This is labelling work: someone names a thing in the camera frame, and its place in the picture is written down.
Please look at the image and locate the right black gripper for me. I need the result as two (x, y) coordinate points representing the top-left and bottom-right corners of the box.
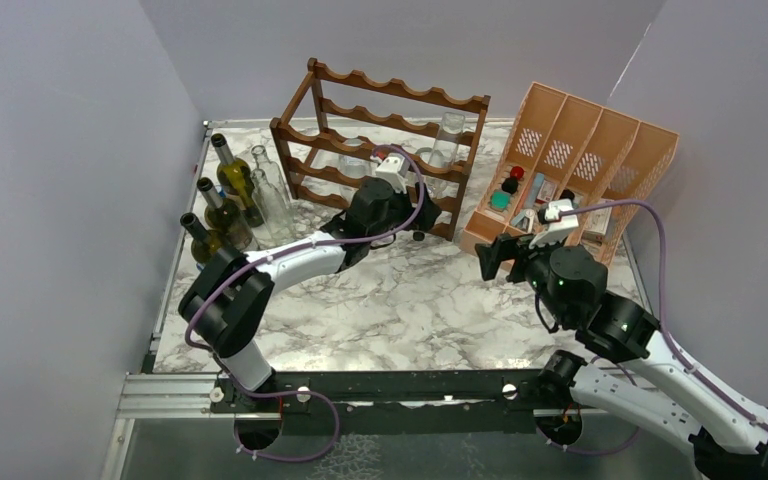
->
(475, 226), (571, 325)

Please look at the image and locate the green wine bottle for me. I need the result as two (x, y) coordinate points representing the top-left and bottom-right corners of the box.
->
(196, 177), (256, 251)
(210, 133), (264, 228)
(179, 213), (230, 267)

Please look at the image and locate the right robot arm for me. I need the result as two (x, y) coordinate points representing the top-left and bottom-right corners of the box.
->
(475, 234), (768, 479)

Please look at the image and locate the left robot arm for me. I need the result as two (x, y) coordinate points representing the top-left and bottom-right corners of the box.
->
(178, 178), (442, 411)

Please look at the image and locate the black cap bottle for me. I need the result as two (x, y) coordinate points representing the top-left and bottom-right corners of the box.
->
(500, 176), (519, 195)

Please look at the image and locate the brown wooden wine rack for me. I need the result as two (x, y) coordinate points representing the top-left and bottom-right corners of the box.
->
(269, 58), (491, 242)

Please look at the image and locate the green round container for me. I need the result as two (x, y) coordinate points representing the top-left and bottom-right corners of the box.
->
(489, 190), (511, 212)

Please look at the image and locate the red white box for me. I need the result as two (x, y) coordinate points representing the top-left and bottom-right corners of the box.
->
(535, 176), (557, 205)

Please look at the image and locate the white box in organizer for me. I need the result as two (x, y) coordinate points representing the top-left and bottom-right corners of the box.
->
(582, 207), (613, 243)

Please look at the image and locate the orange plastic organizer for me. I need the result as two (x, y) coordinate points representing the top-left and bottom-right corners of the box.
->
(460, 82), (679, 253)

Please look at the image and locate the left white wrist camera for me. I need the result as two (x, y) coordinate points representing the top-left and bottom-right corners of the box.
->
(374, 154), (410, 194)

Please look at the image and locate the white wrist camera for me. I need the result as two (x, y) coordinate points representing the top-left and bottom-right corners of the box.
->
(529, 199), (579, 249)
(374, 154), (410, 194)

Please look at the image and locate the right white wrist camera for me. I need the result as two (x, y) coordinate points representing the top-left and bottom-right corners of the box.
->
(529, 199), (579, 249)

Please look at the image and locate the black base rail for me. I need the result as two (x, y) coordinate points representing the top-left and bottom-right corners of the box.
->
(209, 369), (585, 442)

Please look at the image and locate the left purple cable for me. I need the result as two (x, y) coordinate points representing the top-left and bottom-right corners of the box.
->
(183, 145), (426, 399)

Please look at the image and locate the purple cable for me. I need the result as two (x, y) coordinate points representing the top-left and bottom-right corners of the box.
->
(183, 145), (426, 399)
(556, 198), (768, 465)

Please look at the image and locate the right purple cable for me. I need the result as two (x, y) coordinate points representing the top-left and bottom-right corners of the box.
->
(556, 198), (768, 465)

